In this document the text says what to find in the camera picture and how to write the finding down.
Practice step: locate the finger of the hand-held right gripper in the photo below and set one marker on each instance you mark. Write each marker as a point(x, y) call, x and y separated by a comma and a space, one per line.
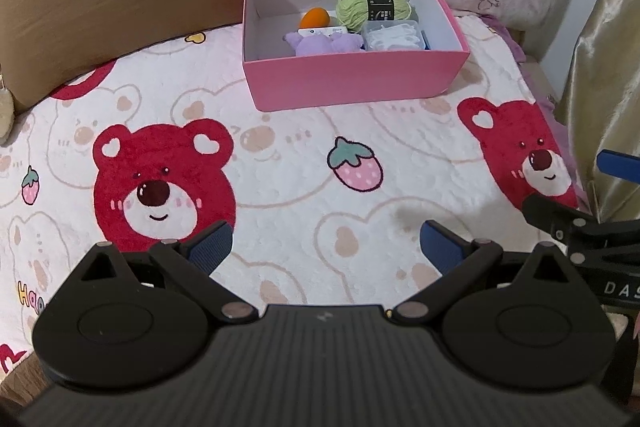
point(565, 219)
point(620, 166)

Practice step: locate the pink cardboard box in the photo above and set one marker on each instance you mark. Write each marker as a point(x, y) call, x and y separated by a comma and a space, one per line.
point(350, 82)

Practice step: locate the white wet wipes pack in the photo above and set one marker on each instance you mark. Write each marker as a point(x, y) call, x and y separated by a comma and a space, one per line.
point(312, 30)

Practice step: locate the orange makeup sponge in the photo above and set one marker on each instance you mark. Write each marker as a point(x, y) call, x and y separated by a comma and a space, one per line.
point(315, 17)

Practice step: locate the gold curtain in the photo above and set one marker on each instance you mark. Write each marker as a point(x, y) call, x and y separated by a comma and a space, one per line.
point(610, 57)

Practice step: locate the clear plastic box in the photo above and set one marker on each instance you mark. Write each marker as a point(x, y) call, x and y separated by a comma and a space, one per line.
point(392, 34)

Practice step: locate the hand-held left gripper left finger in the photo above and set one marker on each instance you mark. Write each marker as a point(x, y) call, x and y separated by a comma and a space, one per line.
point(215, 247)

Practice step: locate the blue wipes packet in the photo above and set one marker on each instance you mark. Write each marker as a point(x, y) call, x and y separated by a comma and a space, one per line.
point(426, 40)

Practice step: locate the bear printed blanket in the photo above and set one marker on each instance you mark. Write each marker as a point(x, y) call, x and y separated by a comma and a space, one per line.
point(300, 187)

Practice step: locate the cream plush toy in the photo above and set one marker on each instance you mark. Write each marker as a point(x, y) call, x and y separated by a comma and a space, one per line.
point(5, 112)

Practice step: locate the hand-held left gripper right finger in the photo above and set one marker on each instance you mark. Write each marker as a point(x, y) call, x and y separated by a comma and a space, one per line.
point(440, 247)

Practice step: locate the purple plush toy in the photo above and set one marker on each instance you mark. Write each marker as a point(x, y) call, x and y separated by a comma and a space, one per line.
point(315, 44)

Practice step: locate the green yarn ball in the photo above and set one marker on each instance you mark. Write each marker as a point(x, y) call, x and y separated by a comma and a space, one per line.
point(350, 7)

